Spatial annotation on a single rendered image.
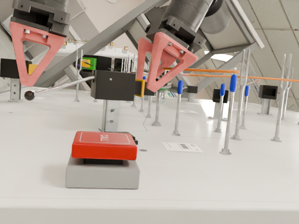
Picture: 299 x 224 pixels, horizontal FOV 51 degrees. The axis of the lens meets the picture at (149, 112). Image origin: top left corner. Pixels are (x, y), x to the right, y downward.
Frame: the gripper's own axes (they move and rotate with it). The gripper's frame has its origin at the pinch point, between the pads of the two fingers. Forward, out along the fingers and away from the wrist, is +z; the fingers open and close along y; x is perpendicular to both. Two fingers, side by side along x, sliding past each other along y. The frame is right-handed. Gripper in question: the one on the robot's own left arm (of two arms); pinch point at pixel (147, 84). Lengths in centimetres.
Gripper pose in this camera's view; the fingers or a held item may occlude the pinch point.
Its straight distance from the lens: 47.8
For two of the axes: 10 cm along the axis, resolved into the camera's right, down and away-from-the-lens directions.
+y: -3.3, -1.3, 9.4
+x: -8.2, -4.6, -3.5
